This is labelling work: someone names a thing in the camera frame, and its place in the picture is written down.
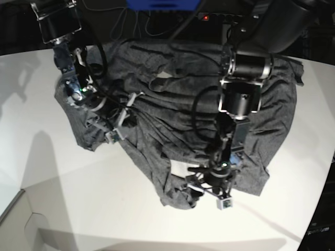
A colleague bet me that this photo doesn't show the white floor cables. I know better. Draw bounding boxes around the white floor cables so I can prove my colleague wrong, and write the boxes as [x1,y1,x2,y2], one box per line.
[109,6,168,41]

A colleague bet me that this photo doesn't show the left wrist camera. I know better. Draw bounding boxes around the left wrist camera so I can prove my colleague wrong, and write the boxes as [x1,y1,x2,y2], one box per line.
[217,198,233,210]

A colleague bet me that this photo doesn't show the black power strip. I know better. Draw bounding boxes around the black power strip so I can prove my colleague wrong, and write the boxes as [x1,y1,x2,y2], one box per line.
[197,12,245,23]

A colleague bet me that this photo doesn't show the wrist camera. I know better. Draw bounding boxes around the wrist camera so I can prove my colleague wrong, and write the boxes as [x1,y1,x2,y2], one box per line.
[105,128,126,144]
[217,198,233,210]

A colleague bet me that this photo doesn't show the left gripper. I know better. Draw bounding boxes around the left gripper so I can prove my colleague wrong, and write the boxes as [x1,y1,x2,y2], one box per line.
[185,167,240,204]

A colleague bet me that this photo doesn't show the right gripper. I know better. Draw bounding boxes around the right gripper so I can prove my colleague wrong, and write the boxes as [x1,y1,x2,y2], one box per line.
[86,92,145,142]

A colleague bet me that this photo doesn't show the blue box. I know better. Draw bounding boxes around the blue box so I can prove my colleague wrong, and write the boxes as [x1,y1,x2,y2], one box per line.
[126,0,200,11]

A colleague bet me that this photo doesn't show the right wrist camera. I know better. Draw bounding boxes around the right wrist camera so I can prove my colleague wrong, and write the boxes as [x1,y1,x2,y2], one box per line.
[105,128,126,144]

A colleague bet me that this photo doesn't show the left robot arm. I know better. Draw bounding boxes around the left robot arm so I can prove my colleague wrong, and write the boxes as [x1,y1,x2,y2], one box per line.
[186,1,334,210]

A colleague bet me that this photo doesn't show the grey t-shirt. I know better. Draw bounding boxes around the grey t-shirt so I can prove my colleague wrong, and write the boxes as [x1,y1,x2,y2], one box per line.
[54,39,306,210]

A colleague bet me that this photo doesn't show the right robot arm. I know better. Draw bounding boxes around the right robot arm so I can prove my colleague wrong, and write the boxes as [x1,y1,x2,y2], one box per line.
[32,1,205,210]

